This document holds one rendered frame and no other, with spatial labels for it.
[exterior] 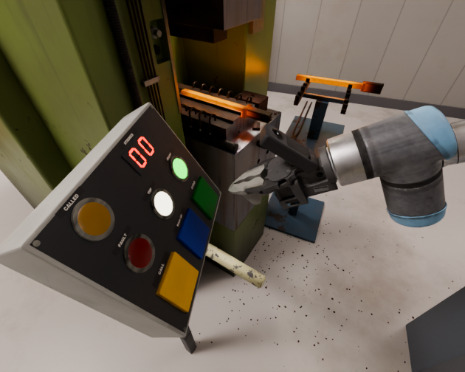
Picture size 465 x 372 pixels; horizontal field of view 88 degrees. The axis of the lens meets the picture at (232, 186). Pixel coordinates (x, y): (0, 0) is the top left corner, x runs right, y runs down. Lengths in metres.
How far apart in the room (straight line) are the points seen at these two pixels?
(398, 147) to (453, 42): 3.26
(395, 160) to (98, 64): 0.62
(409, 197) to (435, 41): 3.19
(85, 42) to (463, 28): 3.45
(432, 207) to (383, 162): 0.13
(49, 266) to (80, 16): 0.48
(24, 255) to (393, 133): 0.50
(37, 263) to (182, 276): 0.21
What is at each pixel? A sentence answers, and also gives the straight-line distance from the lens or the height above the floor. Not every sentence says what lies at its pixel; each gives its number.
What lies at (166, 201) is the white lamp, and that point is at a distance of 0.46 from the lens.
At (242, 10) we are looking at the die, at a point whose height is 1.30.
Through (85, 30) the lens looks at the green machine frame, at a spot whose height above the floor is 1.30.
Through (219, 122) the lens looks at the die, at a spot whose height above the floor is 0.98.
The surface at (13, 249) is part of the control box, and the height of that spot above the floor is 1.19.
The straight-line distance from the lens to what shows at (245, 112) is 0.91.
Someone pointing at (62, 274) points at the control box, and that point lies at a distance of 0.36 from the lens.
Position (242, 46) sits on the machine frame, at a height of 1.14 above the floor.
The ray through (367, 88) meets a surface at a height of 0.93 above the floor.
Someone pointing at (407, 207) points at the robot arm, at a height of 1.09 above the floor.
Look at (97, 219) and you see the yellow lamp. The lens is 0.37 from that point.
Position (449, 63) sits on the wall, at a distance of 3.74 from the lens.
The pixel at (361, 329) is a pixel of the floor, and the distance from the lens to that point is 1.61.
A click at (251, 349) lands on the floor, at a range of 1.45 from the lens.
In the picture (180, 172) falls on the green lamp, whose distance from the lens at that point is 0.51.
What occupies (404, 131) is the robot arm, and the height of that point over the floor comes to 1.22.
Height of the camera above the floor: 1.41
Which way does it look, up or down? 44 degrees down
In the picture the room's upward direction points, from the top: straight up
